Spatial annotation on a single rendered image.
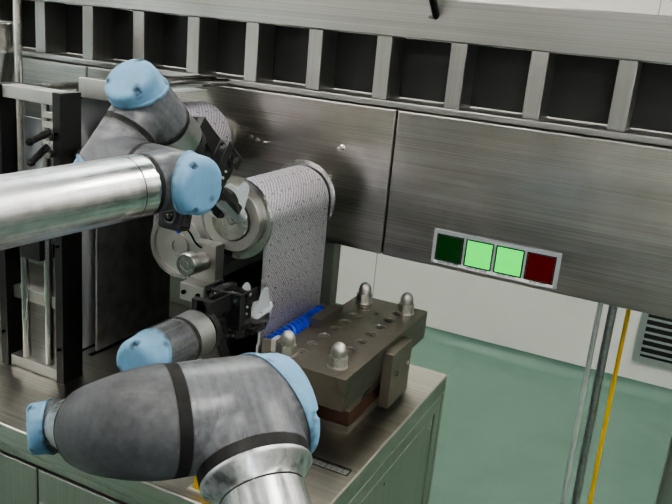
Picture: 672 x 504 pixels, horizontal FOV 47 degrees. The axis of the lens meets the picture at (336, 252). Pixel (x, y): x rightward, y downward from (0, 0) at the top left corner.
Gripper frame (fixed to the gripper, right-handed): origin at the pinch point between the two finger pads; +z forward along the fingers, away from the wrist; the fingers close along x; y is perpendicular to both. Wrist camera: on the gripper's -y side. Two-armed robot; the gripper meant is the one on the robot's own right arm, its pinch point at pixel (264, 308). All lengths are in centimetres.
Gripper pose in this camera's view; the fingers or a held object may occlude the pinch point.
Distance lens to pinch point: 141.6
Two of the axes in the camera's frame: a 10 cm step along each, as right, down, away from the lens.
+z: 4.4, -2.2, 8.7
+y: 0.9, -9.5, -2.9
